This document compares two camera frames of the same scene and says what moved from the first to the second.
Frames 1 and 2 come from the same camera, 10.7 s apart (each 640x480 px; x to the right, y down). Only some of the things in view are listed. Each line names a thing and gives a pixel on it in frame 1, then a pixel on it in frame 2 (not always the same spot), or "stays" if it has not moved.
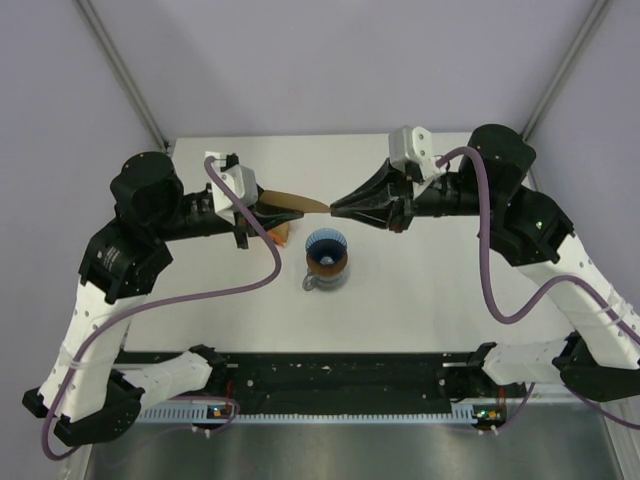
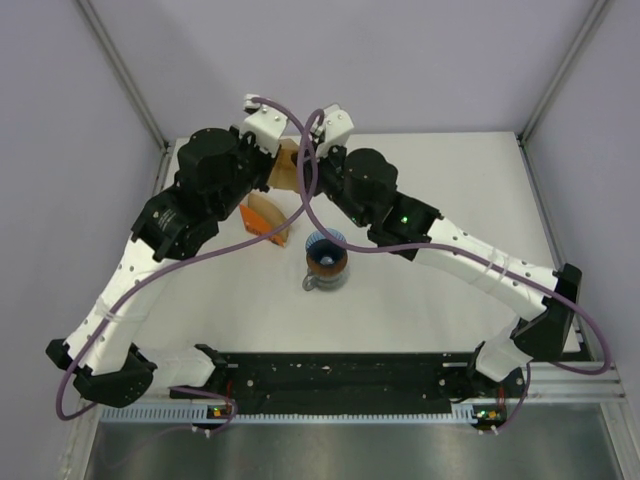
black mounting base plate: (442, 378) stays
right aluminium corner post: (560, 74) stays
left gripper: (267, 218) → (246, 141)
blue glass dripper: (326, 246) stays
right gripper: (381, 187) → (311, 166)
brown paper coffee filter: (284, 200) → (284, 172)
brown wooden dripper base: (323, 270) stays
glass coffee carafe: (326, 283) stays
